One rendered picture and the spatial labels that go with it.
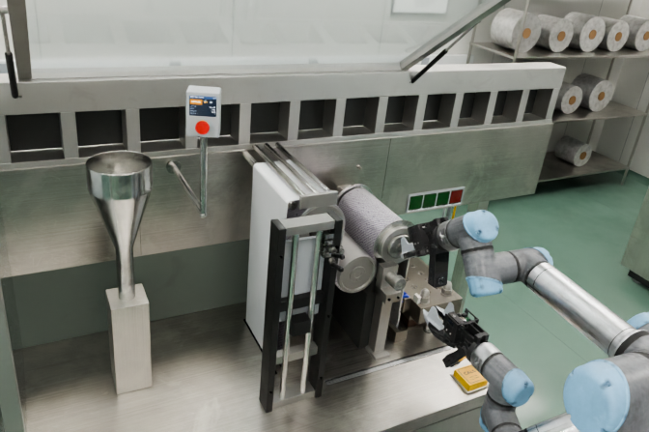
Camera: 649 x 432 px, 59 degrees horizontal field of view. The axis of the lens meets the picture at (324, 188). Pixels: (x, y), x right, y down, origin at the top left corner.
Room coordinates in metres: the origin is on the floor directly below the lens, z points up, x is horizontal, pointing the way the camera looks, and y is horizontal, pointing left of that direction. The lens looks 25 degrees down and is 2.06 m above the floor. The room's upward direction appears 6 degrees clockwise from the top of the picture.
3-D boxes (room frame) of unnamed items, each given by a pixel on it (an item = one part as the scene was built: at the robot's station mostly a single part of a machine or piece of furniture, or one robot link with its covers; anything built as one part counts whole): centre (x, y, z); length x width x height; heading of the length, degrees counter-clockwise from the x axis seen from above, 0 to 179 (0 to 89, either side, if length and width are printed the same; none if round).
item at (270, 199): (1.40, 0.15, 1.17); 0.34 x 0.05 x 0.54; 29
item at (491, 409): (1.07, -0.48, 1.01); 0.11 x 0.08 x 0.11; 2
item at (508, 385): (1.08, -0.48, 1.11); 0.11 x 0.08 x 0.09; 29
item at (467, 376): (1.30, -0.48, 0.91); 0.07 x 0.07 x 0.02; 29
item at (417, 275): (1.66, -0.30, 1.00); 0.40 x 0.16 x 0.06; 29
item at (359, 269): (1.48, -0.06, 1.17); 0.26 x 0.12 x 0.12; 29
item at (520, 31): (5.05, -1.98, 0.92); 1.83 x 0.53 x 1.85; 119
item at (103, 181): (1.17, 0.46, 1.50); 0.14 x 0.14 x 0.06
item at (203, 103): (1.18, 0.28, 1.66); 0.07 x 0.07 x 0.10; 8
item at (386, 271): (1.37, -0.21, 1.05); 0.06 x 0.05 x 0.31; 29
